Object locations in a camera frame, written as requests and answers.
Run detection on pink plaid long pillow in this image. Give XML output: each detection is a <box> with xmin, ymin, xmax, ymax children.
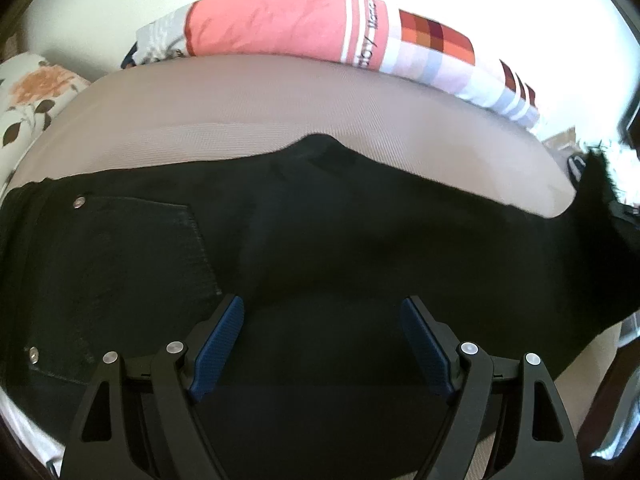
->
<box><xmin>120</xmin><ymin>0</ymin><xmax>540</xmax><ymax>129</ymax></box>

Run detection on black pants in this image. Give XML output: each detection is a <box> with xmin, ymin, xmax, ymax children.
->
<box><xmin>1</xmin><ymin>134</ymin><xmax>639</xmax><ymax>479</ymax></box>

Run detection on beige bed mat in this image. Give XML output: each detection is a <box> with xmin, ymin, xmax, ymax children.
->
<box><xmin>11</xmin><ymin>55</ymin><xmax>574</xmax><ymax>217</ymax></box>

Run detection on striped dark cloth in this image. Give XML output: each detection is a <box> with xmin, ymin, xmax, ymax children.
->
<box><xmin>566</xmin><ymin>154</ymin><xmax>586</xmax><ymax>188</ymax></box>

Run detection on floral pillow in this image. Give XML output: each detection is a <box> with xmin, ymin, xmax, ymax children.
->
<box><xmin>0</xmin><ymin>53</ymin><xmax>90</xmax><ymax>193</ymax></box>

